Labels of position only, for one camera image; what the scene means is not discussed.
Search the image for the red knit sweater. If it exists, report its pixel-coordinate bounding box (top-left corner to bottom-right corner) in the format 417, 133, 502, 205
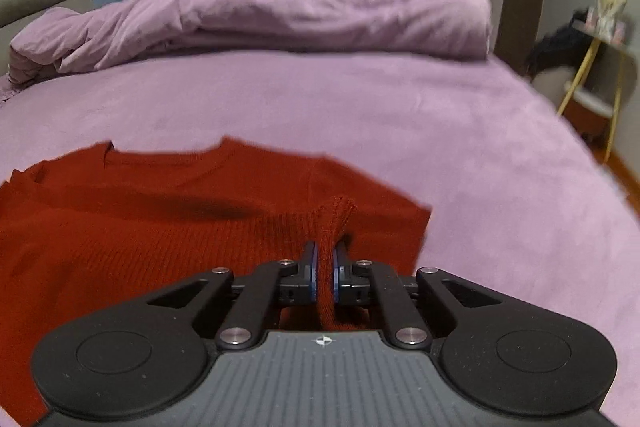
1, 139, 431, 425

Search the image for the dark clothes pile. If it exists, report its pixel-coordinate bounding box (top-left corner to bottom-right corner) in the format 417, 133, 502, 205
525, 10, 591, 79

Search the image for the purple bed sheet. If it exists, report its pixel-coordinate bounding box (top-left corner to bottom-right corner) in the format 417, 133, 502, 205
1, 51, 639, 426

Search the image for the purple rolled duvet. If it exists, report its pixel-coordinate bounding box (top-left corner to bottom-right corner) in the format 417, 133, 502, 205
6, 0, 491, 89

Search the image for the yellow-legged side table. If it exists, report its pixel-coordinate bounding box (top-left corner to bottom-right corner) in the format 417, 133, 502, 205
556, 20, 637, 164

